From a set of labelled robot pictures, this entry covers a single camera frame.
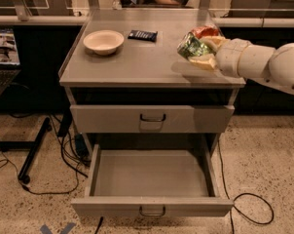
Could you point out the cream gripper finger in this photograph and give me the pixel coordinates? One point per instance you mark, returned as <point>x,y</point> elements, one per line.
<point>205,62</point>
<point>214,42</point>

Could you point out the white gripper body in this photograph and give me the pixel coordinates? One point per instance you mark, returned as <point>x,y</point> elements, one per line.
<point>229,58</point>

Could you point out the crushed green can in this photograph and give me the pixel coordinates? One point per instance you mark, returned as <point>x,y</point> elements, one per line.
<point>191,46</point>

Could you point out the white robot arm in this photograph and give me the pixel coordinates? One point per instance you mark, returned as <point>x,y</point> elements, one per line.
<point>268,66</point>

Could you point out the crushed orange can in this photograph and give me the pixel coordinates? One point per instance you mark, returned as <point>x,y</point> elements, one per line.
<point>202,31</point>

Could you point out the grey drawer cabinet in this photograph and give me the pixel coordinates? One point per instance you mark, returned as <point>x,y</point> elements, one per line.
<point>145,73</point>

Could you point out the closed grey upper drawer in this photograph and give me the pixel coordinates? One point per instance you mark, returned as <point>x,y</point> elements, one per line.
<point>168,119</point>

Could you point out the open grey middle drawer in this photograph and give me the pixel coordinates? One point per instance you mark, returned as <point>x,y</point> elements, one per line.
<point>151,183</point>

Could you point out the dark blue snack bar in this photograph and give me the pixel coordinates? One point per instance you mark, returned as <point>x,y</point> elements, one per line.
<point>143,35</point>

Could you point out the white bowl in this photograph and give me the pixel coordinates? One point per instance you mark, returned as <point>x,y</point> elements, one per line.
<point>104,42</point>

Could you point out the clear plastic bottle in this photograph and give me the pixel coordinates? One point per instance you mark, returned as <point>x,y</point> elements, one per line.
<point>116,5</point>

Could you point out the black desk leg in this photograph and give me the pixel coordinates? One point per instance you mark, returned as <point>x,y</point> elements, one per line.
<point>31,146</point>

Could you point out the dark shelf with clutter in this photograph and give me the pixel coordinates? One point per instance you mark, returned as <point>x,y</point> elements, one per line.
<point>9,60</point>

